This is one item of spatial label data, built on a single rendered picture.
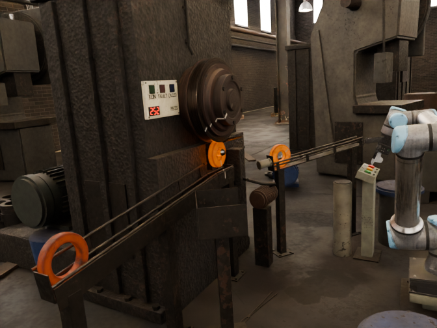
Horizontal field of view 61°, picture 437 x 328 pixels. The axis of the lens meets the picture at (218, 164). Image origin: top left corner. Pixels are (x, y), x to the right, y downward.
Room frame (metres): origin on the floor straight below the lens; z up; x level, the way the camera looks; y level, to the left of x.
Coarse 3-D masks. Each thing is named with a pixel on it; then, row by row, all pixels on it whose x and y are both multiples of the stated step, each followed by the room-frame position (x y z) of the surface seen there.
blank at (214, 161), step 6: (210, 144) 2.10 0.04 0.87; (216, 144) 2.10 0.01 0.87; (222, 144) 2.17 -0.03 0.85; (210, 150) 2.08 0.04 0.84; (216, 150) 2.10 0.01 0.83; (210, 156) 2.07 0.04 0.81; (216, 156) 2.09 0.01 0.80; (222, 156) 2.16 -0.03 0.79; (210, 162) 2.08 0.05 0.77; (216, 162) 2.09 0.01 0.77; (222, 162) 2.16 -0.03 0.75
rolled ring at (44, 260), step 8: (64, 232) 1.22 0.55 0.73; (72, 232) 1.23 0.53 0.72; (48, 240) 1.17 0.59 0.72; (56, 240) 1.17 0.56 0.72; (64, 240) 1.20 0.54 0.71; (72, 240) 1.22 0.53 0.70; (80, 240) 1.25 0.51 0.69; (48, 248) 1.14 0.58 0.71; (56, 248) 1.17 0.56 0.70; (80, 248) 1.25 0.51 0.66; (40, 256) 1.13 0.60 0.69; (48, 256) 1.14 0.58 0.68; (80, 256) 1.25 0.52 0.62; (40, 264) 1.12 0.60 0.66; (48, 264) 1.13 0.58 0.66; (80, 264) 1.24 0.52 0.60; (40, 272) 1.12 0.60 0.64; (48, 272) 1.13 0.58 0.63; (56, 280) 1.15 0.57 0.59
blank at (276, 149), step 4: (276, 144) 2.47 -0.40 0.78; (280, 144) 2.45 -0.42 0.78; (284, 144) 2.47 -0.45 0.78; (272, 148) 2.45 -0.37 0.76; (276, 148) 2.44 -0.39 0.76; (280, 148) 2.45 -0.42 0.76; (284, 148) 2.47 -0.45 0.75; (288, 148) 2.48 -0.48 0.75; (272, 152) 2.42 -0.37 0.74; (276, 152) 2.44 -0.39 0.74; (284, 152) 2.47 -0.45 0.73; (288, 152) 2.48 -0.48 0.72; (276, 156) 2.44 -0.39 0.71; (284, 156) 2.48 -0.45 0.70; (288, 156) 2.48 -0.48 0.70; (276, 160) 2.44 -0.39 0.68; (280, 160) 2.47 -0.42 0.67; (288, 160) 2.48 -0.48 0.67; (284, 164) 2.47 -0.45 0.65
